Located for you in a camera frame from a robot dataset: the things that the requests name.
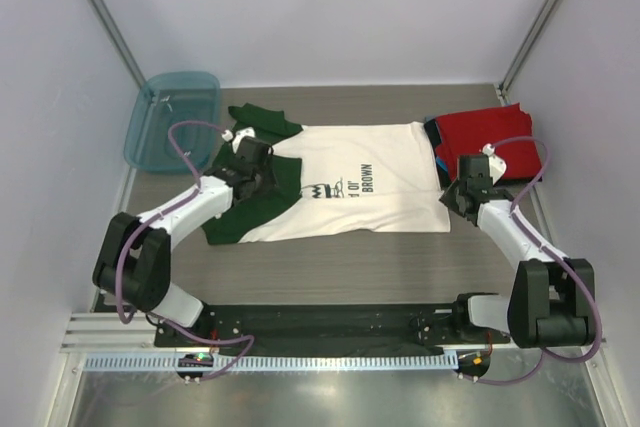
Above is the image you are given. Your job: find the folded red t-shirt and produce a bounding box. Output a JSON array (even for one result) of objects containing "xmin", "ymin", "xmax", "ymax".
[{"xmin": 435, "ymin": 104, "xmax": 541, "ymax": 181}]

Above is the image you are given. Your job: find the folded blue t-shirt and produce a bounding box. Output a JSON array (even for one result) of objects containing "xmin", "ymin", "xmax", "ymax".
[{"xmin": 424, "ymin": 117, "xmax": 448, "ymax": 174}]

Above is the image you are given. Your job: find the white and green t-shirt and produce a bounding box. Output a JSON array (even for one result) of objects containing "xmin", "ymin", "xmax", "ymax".
[{"xmin": 202, "ymin": 103, "xmax": 451, "ymax": 245}]

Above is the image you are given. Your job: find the white slotted cable duct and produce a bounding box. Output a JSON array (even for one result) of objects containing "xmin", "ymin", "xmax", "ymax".
[{"xmin": 83, "ymin": 351, "xmax": 458, "ymax": 374}]

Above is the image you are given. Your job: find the teal plastic bin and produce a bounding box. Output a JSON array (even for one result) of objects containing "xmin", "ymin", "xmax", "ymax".
[{"xmin": 124, "ymin": 71, "xmax": 221, "ymax": 175}]

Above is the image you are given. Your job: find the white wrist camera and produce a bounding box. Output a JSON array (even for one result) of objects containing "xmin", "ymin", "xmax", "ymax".
[
  {"xmin": 221, "ymin": 127, "xmax": 256, "ymax": 152},
  {"xmin": 482, "ymin": 144, "xmax": 507, "ymax": 185}
]

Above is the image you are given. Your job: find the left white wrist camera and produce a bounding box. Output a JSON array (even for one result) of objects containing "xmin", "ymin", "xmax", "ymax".
[{"xmin": 221, "ymin": 127, "xmax": 256, "ymax": 152}]

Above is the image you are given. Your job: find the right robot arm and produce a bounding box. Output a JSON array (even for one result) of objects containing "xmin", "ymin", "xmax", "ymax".
[{"xmin": 440, "ymin": 154, "xmax": 602, "ymax": 348}]

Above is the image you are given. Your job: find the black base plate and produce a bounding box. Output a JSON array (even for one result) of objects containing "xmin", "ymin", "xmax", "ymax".
[{"xmin": 153, "ymin": 302, "xmax": 512, "ymax": 348}]

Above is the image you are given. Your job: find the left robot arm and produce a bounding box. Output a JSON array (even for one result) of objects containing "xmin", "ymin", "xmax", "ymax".
[{"xmin": 92, "ymin": 136, "xmax": 277, "ymax": 346}]

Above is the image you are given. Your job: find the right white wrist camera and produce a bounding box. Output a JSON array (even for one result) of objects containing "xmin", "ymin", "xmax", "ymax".
[{"xmin": 482, "ymin": 144, "xmax": 507, "ymax": 185}]

